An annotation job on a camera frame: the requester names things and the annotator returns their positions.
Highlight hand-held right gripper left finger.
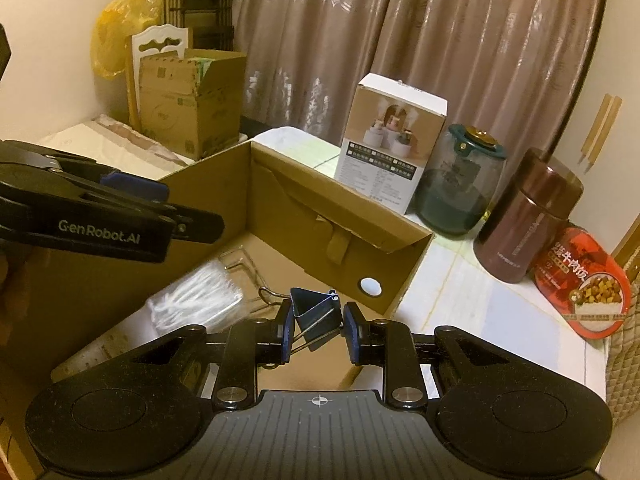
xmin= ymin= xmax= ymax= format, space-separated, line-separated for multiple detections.
xmin=127 ymin=300 xmax=295 ymax=408

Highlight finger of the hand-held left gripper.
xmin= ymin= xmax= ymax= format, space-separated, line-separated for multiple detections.
xmin=167 ymin=204 xmax=225 ymax=244
xmin=47 ymin=156 xmax=169 ymax=206

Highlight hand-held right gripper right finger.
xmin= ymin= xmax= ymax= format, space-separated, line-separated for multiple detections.
xmin=342 ymin=301 xmax=506 ymax=408

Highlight blue binder clip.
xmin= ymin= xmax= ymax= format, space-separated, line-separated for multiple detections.
xmin=258 ymin=286 xmax=342 ymax=356

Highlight metal wire rack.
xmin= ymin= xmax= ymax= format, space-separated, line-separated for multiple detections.
xmin=217 ymin=247 xmax=281 ymax=311

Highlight clear cotton swab box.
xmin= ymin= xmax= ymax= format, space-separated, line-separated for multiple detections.
xmin=145 ymin=262 xmax=246 ymax=341

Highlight brown cardboard box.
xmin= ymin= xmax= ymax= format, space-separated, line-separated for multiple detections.
xmin=0 ymin=140 xmax=435 ymax=480

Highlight small open cardboard box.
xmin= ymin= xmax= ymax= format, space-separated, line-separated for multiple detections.
xmin=137 ymin=49 xmax=248 ymax=161

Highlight white carved wooden board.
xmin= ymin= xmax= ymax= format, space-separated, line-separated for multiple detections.
xmin=125 ymin=24 xmax=193 ymax=126

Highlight yellow plastic bag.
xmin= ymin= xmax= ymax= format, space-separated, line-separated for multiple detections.
xmin=91 ymin=0 xmax=166 ymax=78

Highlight white product box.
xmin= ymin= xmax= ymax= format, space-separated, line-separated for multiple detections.
xmin=334 ymin=73 xmax=448 ymax=216

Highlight glass jar with green lid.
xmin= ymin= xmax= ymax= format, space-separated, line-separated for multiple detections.
xmin=417 ymin=124 xmax=508 ymax=238

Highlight dark slatted rack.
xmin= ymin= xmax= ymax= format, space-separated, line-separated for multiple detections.
xmin=165 ymin=0 xmax=236 ymax=51

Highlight brown thermos flask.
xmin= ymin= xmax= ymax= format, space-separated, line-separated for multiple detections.
xmin=472 ymin=147 xmax=585 ymax=283

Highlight red oval food container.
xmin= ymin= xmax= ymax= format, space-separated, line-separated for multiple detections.
xmin=532 ymin=226 xmax=633 ymax=343

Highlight beige quilted cover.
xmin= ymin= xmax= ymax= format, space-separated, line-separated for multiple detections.
xmin=605 ymin=280 xmax=640 ymax=416

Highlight brown patterned curtain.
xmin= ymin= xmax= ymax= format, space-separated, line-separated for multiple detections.
xmin=232 ymin=0 xmax=608 ymax=161

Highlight thin wooden strip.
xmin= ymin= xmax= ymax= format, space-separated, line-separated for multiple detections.
xmin=590 ymin=96 xmax=623 ymax=167
xmin=580 ymin=94 xmax=613 ymax=163

